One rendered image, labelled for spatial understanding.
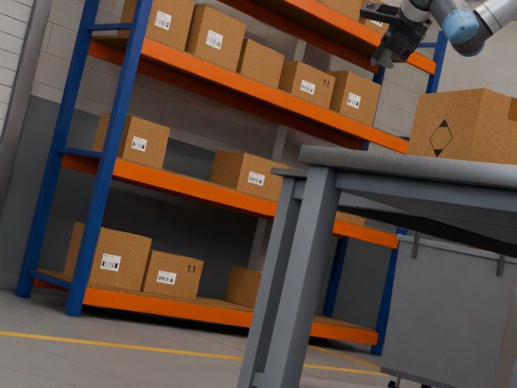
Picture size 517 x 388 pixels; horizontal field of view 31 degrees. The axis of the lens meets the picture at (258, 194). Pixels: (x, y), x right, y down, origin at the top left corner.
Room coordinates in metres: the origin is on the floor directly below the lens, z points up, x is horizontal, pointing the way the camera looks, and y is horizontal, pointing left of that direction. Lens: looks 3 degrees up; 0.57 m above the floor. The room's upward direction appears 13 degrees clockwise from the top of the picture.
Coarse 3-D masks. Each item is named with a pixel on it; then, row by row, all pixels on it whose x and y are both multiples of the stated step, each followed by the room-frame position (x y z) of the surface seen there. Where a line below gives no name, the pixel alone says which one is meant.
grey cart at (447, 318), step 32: (416, 256) 4.51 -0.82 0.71; (448, 256) 4.44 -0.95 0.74; (480, 256) 4.36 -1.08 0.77; (416, 288) 4.51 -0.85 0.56; (448, 288) 4.43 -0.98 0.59; (480, 288) 4.36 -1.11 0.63; (512, 288) 4.29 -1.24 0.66; (416, 320) 4.50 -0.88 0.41; (448, 320) 4.43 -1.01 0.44; (480, 320) 4.35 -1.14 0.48; (512, 320) 4.39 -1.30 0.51; (384, 352) 4.57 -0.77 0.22; (416, 352) 4.49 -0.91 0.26; (448, 352) 4.42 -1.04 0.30; (480, 352) 4.35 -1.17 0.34; (512, 352) 4.56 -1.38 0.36; (448, 384) 4.42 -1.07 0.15; (480, 384) 4.34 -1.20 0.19
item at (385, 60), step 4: (388, 48) 2.27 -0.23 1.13; (384, 52) 2.28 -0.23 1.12; (388, 52) 2.27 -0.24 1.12; (380, 56) 2.29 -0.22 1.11; (384, 56) 2.29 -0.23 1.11; (388, 56) 2.28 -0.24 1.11; (372, 60) 2.31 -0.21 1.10; (376, 60) 2.30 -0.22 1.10; (380, 60) 2.30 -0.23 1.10; (384, 60) 2.30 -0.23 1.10; (388, 60) 2.29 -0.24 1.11; (372, 64) 2.33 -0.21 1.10; (380, 64) 2.31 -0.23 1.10; (384, 64) 2.31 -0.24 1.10; (388, 64) 2.30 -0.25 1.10; (392, 64) 2.29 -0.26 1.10; (388, 68) 2.31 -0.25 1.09; (392, 68) 2.30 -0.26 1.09
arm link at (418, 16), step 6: (402, 0) 2.16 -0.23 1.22; (408, 0) 2.13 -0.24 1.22; (402, 6) 2.15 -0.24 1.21; (408, 6) 2.13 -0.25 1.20; (414, 6) 2.18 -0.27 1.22; (408, 12) 2.14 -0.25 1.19; (414, 12) 2.13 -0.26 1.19; (420, 12) 2.13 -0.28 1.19; (426, 12) 2.13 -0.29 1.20; (414, 18) 2.15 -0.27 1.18; (420, 18) 2.14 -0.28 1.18; (426, 18) 2.15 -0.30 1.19
